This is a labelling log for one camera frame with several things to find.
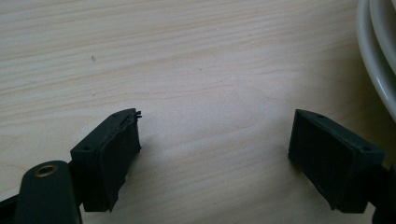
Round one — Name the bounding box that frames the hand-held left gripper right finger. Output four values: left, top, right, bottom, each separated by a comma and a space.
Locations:
288, 108, 386, 215

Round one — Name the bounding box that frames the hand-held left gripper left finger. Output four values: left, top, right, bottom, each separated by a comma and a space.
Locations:
69, 107, 143, 213

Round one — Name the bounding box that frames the white plate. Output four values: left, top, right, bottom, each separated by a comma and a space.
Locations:
370, 0, 396, 76
356, 0, 396, 123

